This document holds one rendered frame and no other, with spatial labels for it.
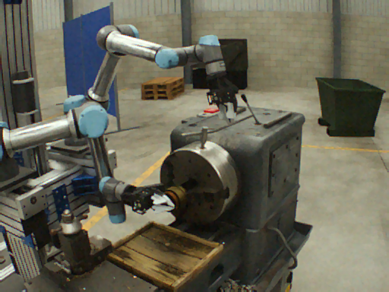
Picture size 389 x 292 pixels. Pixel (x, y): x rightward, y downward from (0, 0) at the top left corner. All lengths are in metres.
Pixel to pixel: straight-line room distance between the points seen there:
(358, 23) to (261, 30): 3.16
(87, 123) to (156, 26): 11.09
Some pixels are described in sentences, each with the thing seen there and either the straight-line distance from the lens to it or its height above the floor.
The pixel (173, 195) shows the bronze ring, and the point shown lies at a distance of 1.27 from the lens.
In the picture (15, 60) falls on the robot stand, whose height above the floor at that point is 1.63.
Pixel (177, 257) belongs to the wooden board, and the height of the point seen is 0.88.
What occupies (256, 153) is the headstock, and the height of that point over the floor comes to 1.21.
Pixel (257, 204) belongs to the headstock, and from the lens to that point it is 1.46.
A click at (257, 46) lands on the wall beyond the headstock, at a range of 11.32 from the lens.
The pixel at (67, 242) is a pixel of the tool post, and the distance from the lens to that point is 1.11.
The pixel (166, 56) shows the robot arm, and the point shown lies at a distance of 1.29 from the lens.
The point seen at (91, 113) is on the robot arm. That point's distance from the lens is 1.28.
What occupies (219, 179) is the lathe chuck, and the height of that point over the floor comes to 1.15.
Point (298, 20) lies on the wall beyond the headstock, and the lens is 11.21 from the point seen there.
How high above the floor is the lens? 1.66
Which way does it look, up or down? 18 degrees down
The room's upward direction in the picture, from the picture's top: 2 degrees counter-clockwise
